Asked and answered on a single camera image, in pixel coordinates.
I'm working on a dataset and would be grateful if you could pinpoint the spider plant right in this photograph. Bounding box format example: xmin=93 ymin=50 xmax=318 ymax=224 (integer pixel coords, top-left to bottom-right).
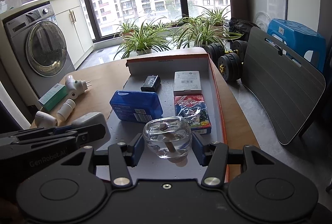
xmin=170 ymin=17 xmax=242 ymax=49

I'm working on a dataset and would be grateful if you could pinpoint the white small carton box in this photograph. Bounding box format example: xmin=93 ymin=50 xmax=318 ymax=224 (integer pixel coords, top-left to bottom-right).
xmin=173 ymin=71 xmax=202 ymax=96

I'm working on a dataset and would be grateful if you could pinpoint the white mosquito plug device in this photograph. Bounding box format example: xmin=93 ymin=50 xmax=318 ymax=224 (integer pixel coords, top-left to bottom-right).
xmin=65 ymin=75 xmax=92 ymax=100

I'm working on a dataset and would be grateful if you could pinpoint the grey square plug adapter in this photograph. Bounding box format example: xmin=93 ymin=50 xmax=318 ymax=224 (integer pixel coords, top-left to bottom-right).
xmin=71 ymin=112 xmax=109 ymax=133

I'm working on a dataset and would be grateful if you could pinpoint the black dumbbell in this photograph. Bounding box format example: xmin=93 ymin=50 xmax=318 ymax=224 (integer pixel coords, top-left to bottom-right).
xmin=218 ymin=52 xmax=243 ymax=83
xmin=204 ymin=40 xmax=248 ymax=63

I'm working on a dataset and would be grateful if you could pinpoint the white cylinder bottle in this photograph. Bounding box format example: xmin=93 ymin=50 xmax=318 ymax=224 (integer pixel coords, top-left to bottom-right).
xmin=56 ymin=99 xmax=76 ymax=122

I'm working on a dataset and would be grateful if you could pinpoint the white fan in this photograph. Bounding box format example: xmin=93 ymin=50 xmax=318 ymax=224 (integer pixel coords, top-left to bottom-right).
xmin=253 ymin=12 xmax=271 ymax=32

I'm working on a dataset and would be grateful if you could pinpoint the blue plastic case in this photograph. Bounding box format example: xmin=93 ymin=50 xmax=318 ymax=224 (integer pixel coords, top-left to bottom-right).
xmin=110 ymin=91 xmax=163 ymax=123

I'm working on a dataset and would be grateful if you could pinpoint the red blue card packet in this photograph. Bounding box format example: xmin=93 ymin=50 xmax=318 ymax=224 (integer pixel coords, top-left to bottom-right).
xmin=175 ymin=95 xmax=212 ymax=134

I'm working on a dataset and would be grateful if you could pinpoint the black bag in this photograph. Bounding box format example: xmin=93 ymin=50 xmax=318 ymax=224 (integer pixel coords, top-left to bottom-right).
xmin=228 ymin=17 xmax=258 ymax=41

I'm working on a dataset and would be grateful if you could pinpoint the grey cone plug device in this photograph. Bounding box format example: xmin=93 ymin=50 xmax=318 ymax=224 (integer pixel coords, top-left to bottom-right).
xmin=34 ymin=111 xmax=58 ymax=128

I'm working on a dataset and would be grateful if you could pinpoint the clear liquid refill bottle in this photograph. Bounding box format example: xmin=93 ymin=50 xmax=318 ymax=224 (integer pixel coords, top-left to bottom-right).
xmin=142 ymin=116 xmax=192 ymax=167

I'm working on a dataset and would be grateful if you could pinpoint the black plug charger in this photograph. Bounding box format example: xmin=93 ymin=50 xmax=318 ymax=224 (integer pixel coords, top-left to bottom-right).
xmin=141 ymin=75 xmax=161 ymax=93

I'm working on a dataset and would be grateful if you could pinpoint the spider plant left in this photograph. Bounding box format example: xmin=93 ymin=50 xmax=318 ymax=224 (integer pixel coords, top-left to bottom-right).
xmin=114 ymin=21 xmax=171 ymax=59

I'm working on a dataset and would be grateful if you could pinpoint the teal cardboard box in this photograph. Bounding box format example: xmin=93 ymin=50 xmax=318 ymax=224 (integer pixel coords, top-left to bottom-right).
xmin=38 ymin=83 xmax=67 ymax=111

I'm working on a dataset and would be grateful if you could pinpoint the blue plastic stool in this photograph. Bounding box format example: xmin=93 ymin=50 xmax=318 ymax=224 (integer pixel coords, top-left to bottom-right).
xmin=267 ymin=18 xmax=326 ymax=72

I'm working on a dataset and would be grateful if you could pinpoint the small back spider plant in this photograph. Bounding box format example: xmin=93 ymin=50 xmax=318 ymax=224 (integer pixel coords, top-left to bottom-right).
xmin=117 ymin=20 xmax=138 ymax=37

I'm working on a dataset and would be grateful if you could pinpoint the grey washing machine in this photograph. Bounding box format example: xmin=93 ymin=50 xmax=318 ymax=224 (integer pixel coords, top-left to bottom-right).
xmin=3 ymin=3 xmax=75 ymax=98

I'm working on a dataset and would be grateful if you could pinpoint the orange edged cardboard tray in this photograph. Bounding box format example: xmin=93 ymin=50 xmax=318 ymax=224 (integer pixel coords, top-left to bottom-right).
xmin=96 ymin=53 xmax=231 ymax=183

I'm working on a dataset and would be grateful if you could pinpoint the white cabinet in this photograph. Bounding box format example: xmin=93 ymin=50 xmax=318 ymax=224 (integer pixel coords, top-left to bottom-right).
xmin=50 ymin=0 xmax=93 ymax=68

